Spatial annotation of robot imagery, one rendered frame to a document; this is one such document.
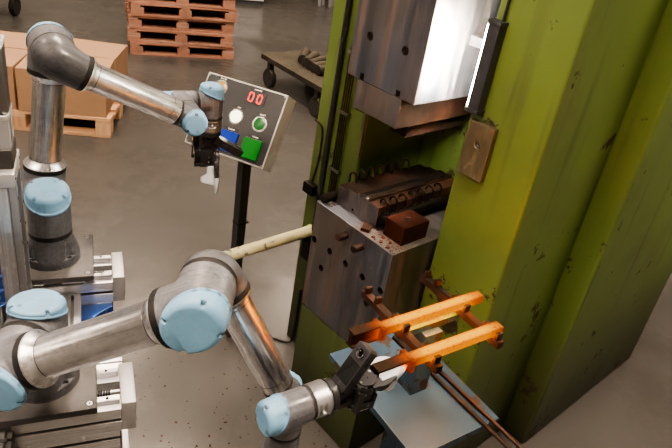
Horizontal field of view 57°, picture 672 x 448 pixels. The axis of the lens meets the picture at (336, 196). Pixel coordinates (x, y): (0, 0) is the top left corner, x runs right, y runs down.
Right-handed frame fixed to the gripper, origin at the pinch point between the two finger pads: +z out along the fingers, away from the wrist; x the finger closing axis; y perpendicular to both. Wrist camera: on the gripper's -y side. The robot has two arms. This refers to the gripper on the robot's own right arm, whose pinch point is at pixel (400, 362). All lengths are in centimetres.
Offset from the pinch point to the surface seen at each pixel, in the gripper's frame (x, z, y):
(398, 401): -8.5, 13.4, 26.8
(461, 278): -31, 53, 12
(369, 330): -10.9, -1.4, -1.2
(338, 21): -107, 43, -50
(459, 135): -74, 82, -17
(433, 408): -2.4, 20.8, 26.7
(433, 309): -11.8, 20.4, -0.4
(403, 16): -64, 34, -63
